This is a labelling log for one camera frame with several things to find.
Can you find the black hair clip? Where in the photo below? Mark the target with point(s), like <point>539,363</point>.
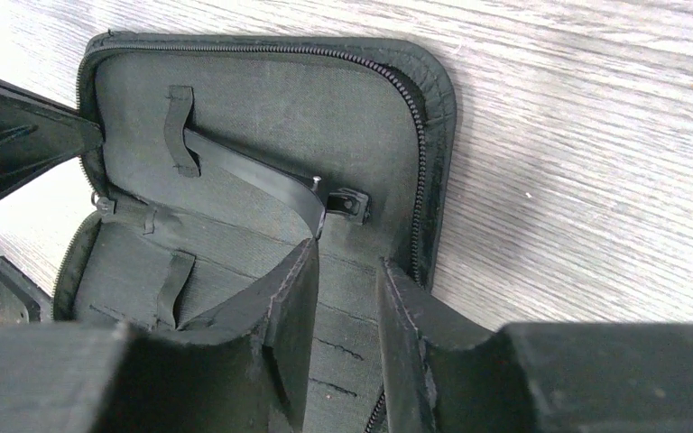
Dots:
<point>311,198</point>

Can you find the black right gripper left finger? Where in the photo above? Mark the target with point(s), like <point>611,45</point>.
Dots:
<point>242,366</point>

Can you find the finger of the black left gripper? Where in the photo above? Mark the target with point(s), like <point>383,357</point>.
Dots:
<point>37,134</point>

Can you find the black zip tool case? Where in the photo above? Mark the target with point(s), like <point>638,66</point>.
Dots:
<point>173,235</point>

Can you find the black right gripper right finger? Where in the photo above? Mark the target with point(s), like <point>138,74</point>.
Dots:
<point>444,373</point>

